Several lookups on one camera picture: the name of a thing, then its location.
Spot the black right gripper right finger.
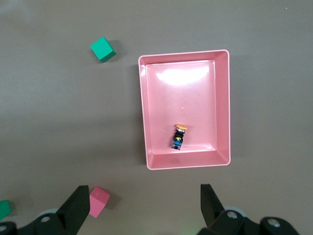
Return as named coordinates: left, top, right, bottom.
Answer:
left=198, top=184, right=247, bottom=235

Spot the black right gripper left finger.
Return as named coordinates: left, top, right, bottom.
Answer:
left=33, top=185, right=90, bottom=235

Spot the yellow mushroom push button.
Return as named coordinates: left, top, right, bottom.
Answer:
left=170, top=124, right=189, bottom=151

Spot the pink foam cube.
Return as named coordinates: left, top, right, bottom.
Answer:
left=88, top=186, right=111, bottom=218

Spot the green foam cube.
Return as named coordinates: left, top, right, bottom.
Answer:
left=0, top=199, right=12, bottom=221
left=89, top=36, right=117, bottom=63

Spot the pink plastic tray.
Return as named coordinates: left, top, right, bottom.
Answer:
left=137, top=49, right=231, bottom=171

